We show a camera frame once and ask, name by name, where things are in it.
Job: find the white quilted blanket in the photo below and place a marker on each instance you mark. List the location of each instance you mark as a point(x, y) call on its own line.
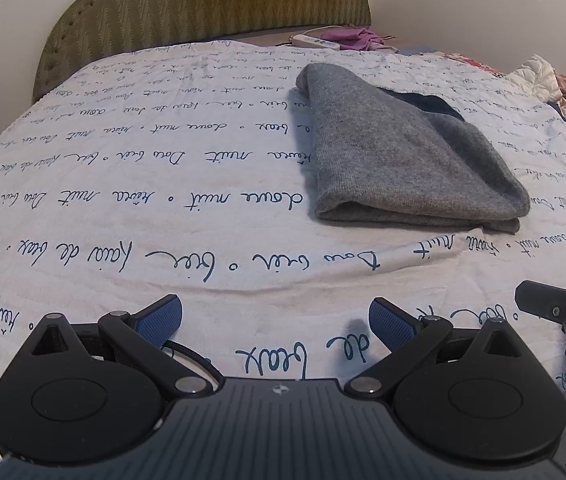
point(535, 77)

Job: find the white power strip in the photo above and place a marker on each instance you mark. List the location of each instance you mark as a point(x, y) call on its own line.
point(313, 41)

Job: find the olive padded headboard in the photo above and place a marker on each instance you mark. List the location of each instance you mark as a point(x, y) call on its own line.
point(203, 5)

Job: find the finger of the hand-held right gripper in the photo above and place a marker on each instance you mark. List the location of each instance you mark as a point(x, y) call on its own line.
point(538, 297)

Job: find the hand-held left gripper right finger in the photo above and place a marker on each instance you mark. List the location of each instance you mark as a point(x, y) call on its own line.
point(392, 321)

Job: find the grey sweater with navy sleeves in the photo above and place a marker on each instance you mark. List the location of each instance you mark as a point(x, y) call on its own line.
point(393, 155)

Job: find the purple cloth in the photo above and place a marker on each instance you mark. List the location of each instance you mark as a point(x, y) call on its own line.
point(353, 39)

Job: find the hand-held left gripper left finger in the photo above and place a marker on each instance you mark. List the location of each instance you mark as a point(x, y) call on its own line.
point(160, 319)

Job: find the white script-printed bed sheet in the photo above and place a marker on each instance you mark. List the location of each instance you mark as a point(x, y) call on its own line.
point(163, 170)

